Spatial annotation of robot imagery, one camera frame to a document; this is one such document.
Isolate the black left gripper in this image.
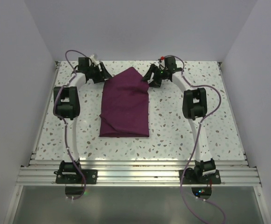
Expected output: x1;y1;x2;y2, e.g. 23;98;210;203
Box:
87;62;112;84

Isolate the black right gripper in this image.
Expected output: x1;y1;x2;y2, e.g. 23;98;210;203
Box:
141;64;167;88

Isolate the purple cloth mat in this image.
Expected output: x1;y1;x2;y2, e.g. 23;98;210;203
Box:
99;67;149;137

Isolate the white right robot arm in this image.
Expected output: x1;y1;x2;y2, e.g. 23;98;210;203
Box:
142;56;216;183

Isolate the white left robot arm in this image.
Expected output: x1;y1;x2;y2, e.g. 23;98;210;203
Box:
53;57;112;183

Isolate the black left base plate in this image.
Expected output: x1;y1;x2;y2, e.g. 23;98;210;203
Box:
54;161;98;184

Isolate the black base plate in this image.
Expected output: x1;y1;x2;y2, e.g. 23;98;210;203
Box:
54;161;98;184
179;168;222;185

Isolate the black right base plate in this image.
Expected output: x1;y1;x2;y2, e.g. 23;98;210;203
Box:
179;168;222;185

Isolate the aluminium rail frame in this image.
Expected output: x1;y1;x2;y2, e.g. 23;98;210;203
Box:
5;61;267;224

